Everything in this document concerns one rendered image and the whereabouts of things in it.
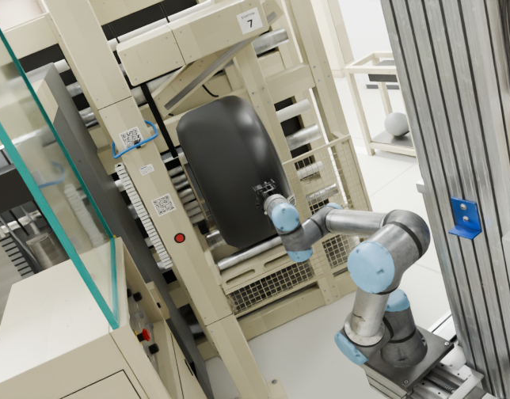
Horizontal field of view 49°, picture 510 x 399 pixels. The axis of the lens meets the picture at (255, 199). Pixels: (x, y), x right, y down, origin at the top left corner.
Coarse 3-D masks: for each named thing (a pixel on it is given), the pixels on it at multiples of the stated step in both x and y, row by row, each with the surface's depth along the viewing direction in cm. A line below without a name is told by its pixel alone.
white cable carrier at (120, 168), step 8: (120, 168) 211; (120, 176) 212; (128, 176) 214; (128, 184) 214; (128, 192) 217; (136, 192) 216; (136, 200) 217; (136, 208) 218; (144, 208) 219; (144, 216) 220; (144, 224) 221; (152, 224) 222; (152, 232) 227; (152, 240) 226; (160, 240) 225; (160, 248) 226; (160, 256) 228; (168, 256) 229; (168, 264) 230
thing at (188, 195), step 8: (176, 160) 269; (168, 168) 270; (176, 168) 258; (184, 168) 257; (176, 176) 272; (184, 176) 259; (176, 184) 261; (184, 184) 261; (184, 192) 262; (192, 192) 265; (184, 200) 264; (192, 200) 279; (192, 208) 268; (200, 208) 281; (200, 216) 268
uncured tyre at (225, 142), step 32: (192, 128) 208; (224, 128) 205; (256, 128) 204; (192, 160) 205; (224, 160) 201; (256, 160) 201; (224, 192) 201; (288, 192) 210; (224, 224) 208; (256, 224) 210
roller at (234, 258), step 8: (264, 240) 229; (272, 240) 229; (280, 240) 229; (248, 248) 228; (256, 248) 228; (264, 248) 228; (232, 256) 227; (240, 256) 227; (248, 256) 228; (224, 264) 227; (232, 264) 228
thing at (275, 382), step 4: (272, 380) 287; (276, 380) 287; (268, 384) 287; (272, 384) 286; (276, 384) 285; (280, 384) 284; (268, 388) 284; (272, 388) 283; (276, 388) 283; (280, 388) 282; (272, 392) 281; (276, 392) 280; (280, 392) 279; (284, 392) 278; (236, 396) 287; (240, 396) 286; (272, 396) 279; (276, 396) 278; (280, 396) 277; (284, 396) 276
